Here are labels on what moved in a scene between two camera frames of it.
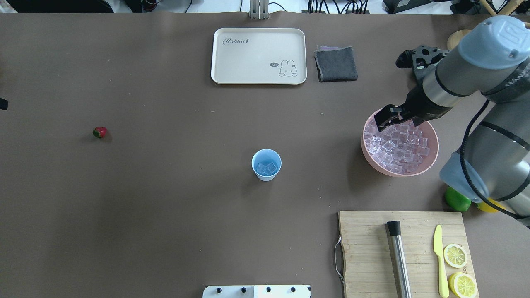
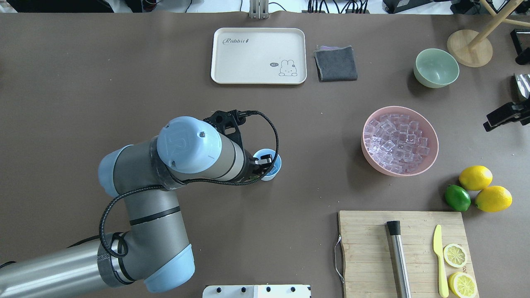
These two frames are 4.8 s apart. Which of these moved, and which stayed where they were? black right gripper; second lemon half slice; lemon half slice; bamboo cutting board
Moved: black right gripper
Stayed: second lemon half slice; bamboo cutting board; lemon half slice
